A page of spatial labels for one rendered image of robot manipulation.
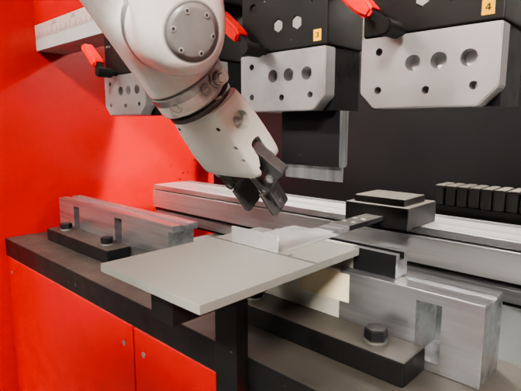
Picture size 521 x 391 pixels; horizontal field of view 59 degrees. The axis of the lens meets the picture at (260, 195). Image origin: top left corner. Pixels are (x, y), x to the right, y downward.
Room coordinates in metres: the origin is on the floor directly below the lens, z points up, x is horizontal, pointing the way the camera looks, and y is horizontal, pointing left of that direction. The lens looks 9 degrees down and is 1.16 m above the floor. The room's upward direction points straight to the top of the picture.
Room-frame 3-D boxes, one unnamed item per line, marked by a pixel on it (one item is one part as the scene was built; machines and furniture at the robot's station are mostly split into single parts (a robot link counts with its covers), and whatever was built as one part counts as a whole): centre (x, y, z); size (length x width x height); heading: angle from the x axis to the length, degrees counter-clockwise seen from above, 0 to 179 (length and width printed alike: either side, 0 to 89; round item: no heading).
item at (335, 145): (0.65, -0.07, 1.13); 0.10 x 0.02 x 0.10; 46
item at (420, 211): (0.75, -0.18, 1.01); 0.26 x 0.12 x 0.05; 136
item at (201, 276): (0.54, 0.03, 1.00); 0.26 x 0.18 x 0.01; 136
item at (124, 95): (0.94, 0.24, 1.26); 0.15 x 0.09 x 0.17; 46
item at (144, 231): (1.03, 0.32, 0.92); 0.50 x 0.06 x 0.10; 46
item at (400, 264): (0.62, -0.10, 0.99); 0.20 x 0.03 x 0.03; 46
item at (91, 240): (1.02, 0.40, 0.89); 0.30 x 0.05 x 0.03; 46
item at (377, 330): (0.51, -0.14, 0.91); 0.03 x 0.03 x 0.02
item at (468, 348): (0.61, -0.11, 0.92); 0.39 x 0.06 x 0.10; 46
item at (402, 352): (0.58, -0.06, 0.89); 0.30 x 0.05 x 0.03; 46
